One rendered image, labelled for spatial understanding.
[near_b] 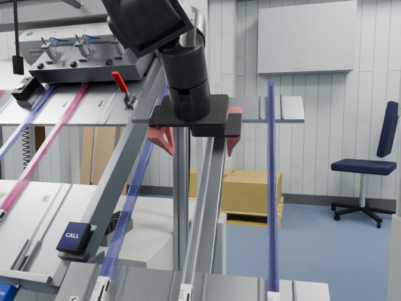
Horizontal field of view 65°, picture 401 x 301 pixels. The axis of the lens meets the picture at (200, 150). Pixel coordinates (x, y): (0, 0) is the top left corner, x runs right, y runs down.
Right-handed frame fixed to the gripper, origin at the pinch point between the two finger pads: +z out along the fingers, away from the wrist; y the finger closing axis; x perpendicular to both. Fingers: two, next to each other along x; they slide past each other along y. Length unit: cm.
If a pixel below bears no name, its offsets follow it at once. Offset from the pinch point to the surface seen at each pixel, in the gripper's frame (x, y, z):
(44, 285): 20.7, 24.4, 10.5
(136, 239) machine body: -6, 27, 48
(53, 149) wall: -197, 240, 219
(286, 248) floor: -79, -31, 199
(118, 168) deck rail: -4.0, 19.6, 10.3
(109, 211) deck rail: 4.5, 19.9, 13.8
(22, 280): 20.5, 28.1, 9.8
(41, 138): -43, 76, 42
